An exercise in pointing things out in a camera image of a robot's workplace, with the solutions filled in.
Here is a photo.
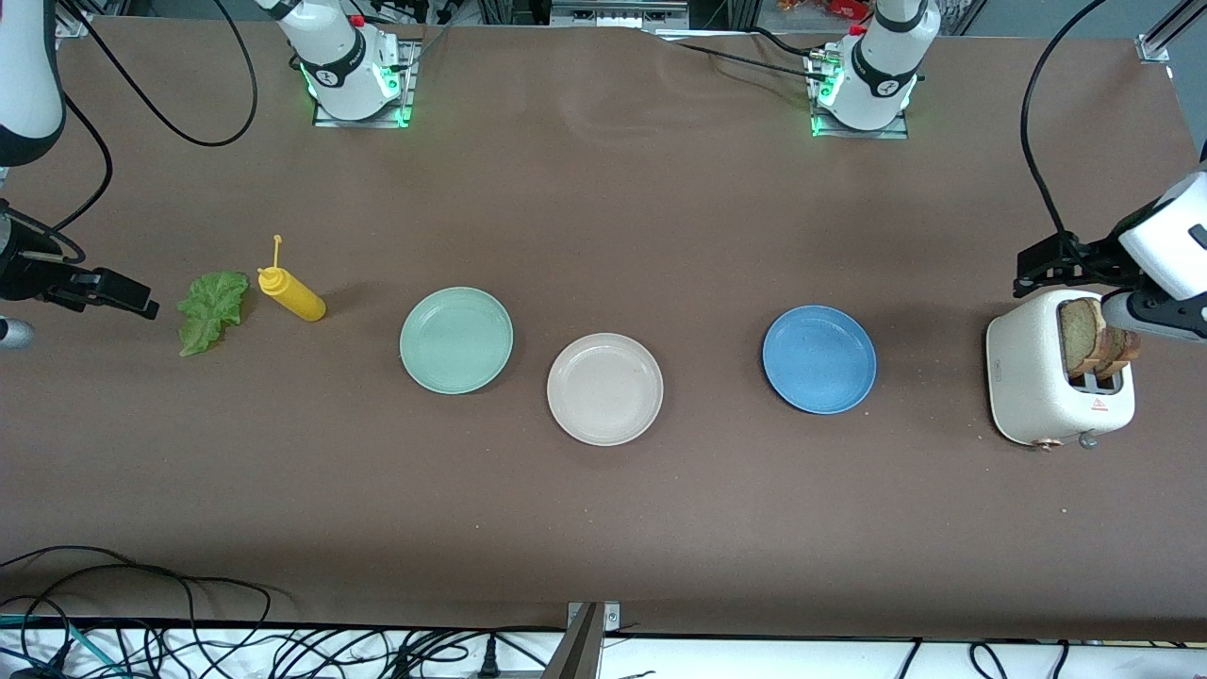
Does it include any brown bread slice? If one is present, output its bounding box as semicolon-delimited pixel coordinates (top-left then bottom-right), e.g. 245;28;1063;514
1094;325;1142;381
1058;296;1110;380

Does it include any green lettuce leaf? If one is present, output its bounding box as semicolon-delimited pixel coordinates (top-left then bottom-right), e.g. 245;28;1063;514
176;271;251;358

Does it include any blue plate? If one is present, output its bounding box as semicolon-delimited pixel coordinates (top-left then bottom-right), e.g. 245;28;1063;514
762;305;878;416

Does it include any mint green plate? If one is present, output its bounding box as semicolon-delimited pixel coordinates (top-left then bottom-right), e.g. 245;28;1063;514
399;286;515;395

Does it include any beige plate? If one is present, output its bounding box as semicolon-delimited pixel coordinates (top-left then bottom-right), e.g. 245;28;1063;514
546;332;665;447

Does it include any white toaster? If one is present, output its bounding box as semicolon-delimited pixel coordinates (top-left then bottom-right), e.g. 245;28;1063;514
985;289;1137;449

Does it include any yellow squeeze bottle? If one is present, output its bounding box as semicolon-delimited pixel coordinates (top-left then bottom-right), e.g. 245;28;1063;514
256;235;327;323

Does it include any red packaging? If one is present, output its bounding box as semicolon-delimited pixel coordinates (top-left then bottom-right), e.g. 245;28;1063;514
778;0;870;20

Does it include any grey metal box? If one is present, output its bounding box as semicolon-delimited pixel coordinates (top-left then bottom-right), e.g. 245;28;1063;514
550;0;689;29

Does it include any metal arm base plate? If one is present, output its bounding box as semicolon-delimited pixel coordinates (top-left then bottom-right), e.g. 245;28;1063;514
311;38;417;129
809;52;911;141

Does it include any black looped floor cable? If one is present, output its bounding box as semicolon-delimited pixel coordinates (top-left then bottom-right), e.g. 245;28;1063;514
0;545;284;679

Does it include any teal cable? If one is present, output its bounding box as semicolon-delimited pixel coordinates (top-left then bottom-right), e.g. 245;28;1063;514
0;613;128;678

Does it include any black base cable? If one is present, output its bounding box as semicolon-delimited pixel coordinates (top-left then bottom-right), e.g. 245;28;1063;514
660;38;831;86

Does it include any metal corner bracket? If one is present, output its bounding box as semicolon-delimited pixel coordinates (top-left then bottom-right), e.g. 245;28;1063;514
566;601;621;635

